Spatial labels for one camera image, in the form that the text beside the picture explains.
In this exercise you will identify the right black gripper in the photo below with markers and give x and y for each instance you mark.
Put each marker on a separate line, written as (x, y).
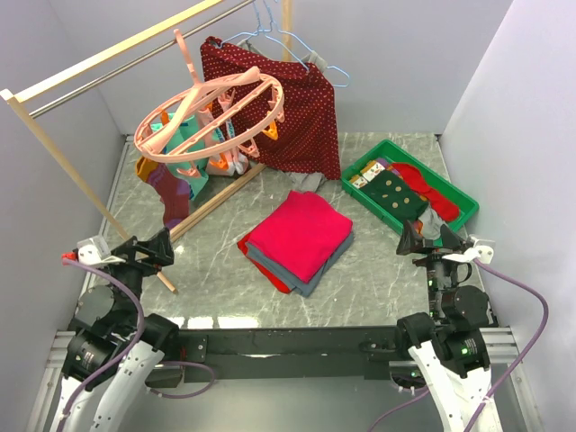
(411, 240)

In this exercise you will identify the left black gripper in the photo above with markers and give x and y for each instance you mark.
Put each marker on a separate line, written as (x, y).
(157, 247)

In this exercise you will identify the dark green dotted sock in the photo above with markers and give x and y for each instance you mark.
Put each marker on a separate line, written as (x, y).
(394, 196)

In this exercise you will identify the pink round clip hanger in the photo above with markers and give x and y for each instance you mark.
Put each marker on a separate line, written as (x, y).
(201, 102)

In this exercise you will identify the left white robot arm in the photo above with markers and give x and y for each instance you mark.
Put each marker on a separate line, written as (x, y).
(116, 345)

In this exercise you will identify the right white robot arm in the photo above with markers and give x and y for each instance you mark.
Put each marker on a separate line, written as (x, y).
(446, 341)

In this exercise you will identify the grey sock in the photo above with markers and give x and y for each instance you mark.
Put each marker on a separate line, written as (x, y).
(430, 224)

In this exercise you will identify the red sock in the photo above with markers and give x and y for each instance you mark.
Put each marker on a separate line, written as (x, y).
(444, 208)

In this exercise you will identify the maroon purple hanging sock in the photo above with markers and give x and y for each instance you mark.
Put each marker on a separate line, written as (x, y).
(173, 192)

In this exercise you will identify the snowman pattern sock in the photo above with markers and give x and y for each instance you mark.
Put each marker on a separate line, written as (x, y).
(367, 174)

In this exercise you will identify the green plastic tray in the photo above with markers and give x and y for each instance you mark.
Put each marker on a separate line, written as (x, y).
(393, 153)

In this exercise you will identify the red folded towel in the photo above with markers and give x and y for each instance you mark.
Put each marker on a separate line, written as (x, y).
(273, 279)

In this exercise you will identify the grey folded towel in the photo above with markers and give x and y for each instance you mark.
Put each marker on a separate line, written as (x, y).
(297, 285)

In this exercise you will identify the grey cloth under dress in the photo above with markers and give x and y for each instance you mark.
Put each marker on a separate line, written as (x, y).
(306, 182)

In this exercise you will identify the white blue hanging sock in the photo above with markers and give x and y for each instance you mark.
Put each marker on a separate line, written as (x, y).
(231, 161)

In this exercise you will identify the dark red dotted cloth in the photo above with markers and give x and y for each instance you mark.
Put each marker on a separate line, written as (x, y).
(308, 136)

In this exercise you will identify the black base beam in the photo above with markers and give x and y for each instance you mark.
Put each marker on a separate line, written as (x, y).
(276, 353)

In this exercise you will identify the metal hanging rod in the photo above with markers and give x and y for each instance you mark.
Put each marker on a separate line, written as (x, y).
(133, 63)

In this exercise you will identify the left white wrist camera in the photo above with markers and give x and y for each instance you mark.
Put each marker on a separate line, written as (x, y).
(93, 252)

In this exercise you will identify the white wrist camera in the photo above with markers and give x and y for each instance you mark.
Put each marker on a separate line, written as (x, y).
(474, 249)
(93, 252)

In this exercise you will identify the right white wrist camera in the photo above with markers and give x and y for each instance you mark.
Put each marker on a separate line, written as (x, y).
(474, 249)

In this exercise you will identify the wooden clothes rack frame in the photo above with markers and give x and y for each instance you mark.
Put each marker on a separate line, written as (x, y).
(77, 135)

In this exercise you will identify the blue wire hanger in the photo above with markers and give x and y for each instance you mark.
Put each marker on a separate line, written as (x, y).
(281, 34)

